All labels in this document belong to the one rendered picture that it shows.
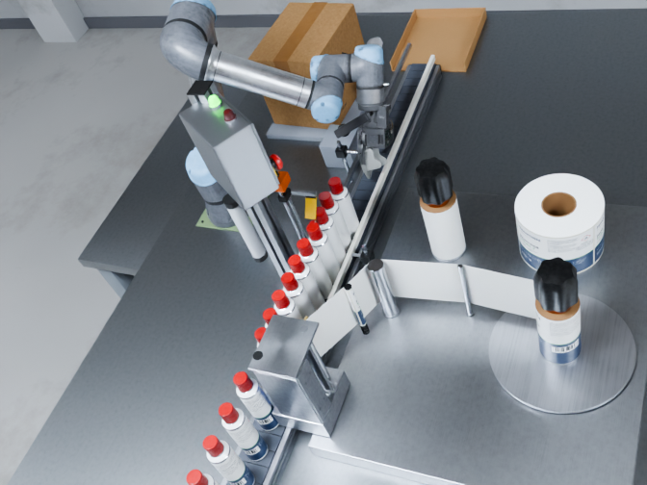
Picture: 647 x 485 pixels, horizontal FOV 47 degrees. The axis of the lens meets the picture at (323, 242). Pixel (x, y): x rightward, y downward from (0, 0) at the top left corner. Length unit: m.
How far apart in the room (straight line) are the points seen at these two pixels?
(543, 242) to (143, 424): 1.08
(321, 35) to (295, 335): 1.11
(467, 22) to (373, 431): 1.58
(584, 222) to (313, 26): 1.10
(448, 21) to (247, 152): 1.39
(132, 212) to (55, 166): 1.99
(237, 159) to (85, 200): 2.62
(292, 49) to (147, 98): 2.32
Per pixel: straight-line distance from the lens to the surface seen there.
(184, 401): 1.96
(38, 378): 3.47
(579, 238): 1.76
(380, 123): 2.03
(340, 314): 1.73
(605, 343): 1.74
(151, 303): 2.20
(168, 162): 2.62
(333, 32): 2.35
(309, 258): 1.79
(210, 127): 1.55
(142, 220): 2.46
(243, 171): 1.56
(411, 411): 1.70
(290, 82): 1.91
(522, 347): 1.73
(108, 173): 4.18
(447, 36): 2.71
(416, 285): 1.77
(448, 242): 1.85
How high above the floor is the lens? 2.37
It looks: 47 degrees down
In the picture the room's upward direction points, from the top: 23 degrees counter-clockwise
